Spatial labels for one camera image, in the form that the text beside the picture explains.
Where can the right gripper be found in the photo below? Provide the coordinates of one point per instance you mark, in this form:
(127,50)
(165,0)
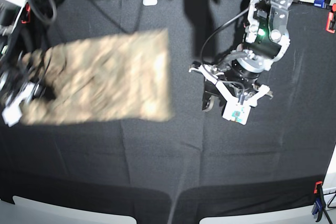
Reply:
(12,113)

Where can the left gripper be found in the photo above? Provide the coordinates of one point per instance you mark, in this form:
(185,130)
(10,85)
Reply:
(236,98)

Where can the camouflage t-shirt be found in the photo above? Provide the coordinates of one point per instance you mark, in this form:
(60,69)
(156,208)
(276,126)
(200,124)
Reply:
(107,78)

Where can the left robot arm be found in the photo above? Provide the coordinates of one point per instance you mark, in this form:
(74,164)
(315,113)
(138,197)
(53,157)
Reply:
(233,77)

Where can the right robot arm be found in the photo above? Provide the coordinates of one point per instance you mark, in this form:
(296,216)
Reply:
(22,80)

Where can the black table cloth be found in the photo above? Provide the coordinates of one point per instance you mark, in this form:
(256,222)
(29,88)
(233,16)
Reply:
(197,164)

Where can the red clamp left edge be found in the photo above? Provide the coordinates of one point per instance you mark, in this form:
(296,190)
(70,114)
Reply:
(26,14)

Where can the red clamp edge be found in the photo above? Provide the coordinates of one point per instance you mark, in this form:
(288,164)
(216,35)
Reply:
(330,25)
(26,14)

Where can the red clamp right edge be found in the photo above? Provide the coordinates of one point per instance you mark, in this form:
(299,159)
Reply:
(330,25)

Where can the orange black clamp bottom right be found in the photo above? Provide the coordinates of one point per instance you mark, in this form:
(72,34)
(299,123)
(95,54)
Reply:
(319,202)

